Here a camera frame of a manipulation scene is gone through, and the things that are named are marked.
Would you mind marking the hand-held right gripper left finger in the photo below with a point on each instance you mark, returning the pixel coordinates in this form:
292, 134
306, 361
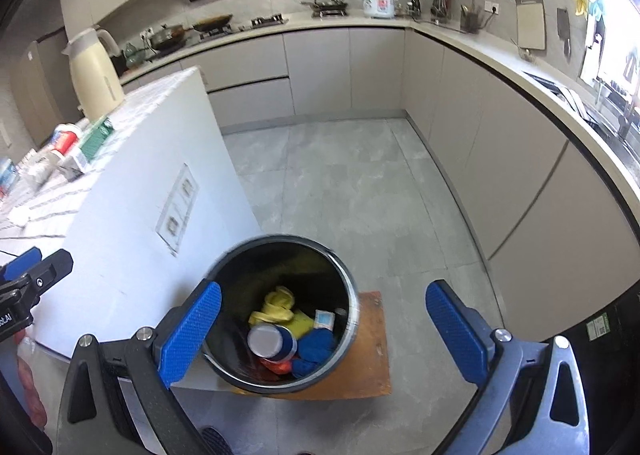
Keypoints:
192, 335

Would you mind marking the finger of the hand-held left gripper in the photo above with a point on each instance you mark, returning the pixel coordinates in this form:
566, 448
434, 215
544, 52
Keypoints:
22, 261
52, 269

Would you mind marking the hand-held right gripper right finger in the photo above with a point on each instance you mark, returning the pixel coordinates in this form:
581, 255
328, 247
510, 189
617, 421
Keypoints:
457, 335

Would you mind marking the white tissue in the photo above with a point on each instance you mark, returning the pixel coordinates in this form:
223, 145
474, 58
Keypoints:
20, 216

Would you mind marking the blue can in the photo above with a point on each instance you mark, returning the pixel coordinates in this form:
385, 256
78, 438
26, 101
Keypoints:
267, 341

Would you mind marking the yellow bag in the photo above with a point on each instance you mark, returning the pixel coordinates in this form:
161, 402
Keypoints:
272, 307

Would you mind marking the red plastic bag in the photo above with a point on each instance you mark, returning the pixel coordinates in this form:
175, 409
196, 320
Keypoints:
277, 366

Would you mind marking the clear plastic bag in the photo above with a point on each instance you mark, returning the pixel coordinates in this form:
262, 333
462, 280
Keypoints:
37, 167

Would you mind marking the yellow sponge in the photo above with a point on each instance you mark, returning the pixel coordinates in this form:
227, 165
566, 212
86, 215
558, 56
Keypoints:
302, 325

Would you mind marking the black bucket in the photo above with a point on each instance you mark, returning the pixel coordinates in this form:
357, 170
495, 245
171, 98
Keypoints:
280, 265

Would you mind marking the blue cloth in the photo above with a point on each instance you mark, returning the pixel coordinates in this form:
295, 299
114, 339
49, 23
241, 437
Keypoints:
315, 347

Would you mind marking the red paper cup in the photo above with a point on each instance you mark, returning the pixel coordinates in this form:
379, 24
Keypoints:
65, 140

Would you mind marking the green white milk carton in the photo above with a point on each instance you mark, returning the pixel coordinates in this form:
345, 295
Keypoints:
95, 142

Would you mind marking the person's left hand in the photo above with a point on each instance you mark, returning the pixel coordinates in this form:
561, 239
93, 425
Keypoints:
32, 385

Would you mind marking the blue white tub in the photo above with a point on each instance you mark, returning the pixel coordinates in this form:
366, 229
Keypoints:
7, 180

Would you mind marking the brown wooden stool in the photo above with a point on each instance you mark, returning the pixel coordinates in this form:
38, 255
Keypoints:
370, 355

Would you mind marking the person's dark shoe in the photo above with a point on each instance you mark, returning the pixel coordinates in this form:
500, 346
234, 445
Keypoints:
216, 442

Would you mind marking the island outlet panel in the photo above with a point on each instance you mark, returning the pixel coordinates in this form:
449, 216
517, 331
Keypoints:
177, 210

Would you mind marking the white kitchen island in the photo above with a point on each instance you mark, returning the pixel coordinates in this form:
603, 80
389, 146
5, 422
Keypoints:
150, 185

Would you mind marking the black built-in dishwasher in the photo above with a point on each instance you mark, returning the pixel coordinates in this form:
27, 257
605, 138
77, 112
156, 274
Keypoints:
610, 375

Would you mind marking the beige refrigerator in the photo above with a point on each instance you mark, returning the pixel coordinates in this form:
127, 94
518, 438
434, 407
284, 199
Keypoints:
35, 90

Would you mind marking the cream thermos jug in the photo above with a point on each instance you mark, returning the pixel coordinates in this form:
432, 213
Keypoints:
95, 80

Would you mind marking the beige base cabinets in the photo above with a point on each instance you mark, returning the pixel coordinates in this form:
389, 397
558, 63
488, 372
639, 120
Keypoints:
500, 145

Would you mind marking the lidded cooking pot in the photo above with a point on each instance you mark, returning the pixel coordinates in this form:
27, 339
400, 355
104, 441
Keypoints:
167, 37

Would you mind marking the kitchen sink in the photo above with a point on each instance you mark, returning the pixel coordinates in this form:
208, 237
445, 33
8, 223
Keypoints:
575, 100

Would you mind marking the metal kitchen faucet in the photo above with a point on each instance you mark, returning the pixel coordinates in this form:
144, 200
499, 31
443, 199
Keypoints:
622, 120

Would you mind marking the black wok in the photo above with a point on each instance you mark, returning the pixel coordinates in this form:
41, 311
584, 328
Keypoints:
212, 23

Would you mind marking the dark utensil holder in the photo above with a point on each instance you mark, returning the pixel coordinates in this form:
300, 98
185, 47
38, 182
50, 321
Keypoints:
470, 21

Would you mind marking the beige cutting board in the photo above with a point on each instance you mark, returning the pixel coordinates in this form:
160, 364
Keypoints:
530, 25

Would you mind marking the black gas stove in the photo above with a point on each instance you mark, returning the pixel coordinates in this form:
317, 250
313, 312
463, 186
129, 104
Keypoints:
265, 23

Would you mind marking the black cleaver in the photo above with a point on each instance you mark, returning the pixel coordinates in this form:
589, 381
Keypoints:
564, 30

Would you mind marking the dark glass bottle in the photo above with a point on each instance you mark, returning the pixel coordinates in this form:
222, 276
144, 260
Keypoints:
413, 5

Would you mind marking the white rice cooker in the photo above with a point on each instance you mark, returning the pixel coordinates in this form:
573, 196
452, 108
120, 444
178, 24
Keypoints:
378, 2

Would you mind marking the kitchen window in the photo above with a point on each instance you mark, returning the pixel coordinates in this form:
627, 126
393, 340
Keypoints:
622, 35

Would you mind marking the hanging blue glove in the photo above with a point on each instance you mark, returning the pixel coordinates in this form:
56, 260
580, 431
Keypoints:
597, 9

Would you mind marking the hanging yellow gloves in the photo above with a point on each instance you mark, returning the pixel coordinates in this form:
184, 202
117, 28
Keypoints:
580, 0

